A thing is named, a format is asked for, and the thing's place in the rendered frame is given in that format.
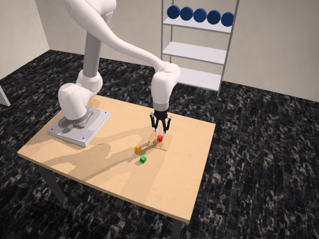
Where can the red die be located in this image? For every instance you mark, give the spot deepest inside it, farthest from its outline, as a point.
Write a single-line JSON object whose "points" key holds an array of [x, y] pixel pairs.
{"points": [[159, 138]]}

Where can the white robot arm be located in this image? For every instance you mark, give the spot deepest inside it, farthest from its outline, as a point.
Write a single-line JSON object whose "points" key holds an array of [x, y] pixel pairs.
{"points": [[94, 16]]}

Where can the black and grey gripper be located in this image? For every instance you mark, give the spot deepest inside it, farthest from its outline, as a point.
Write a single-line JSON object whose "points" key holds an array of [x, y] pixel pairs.
{"points": [[160, 116]]}

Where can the green die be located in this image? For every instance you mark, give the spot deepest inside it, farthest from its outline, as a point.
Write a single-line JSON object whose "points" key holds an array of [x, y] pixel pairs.
{"points": [[143, 159]]}

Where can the yellow die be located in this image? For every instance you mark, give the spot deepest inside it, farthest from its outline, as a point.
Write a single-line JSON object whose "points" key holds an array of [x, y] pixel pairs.
{"points": [[138, 150]]}

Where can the tan square mat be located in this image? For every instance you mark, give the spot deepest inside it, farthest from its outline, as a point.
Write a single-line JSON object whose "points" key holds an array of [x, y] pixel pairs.
{"points": [[157, 144]]}

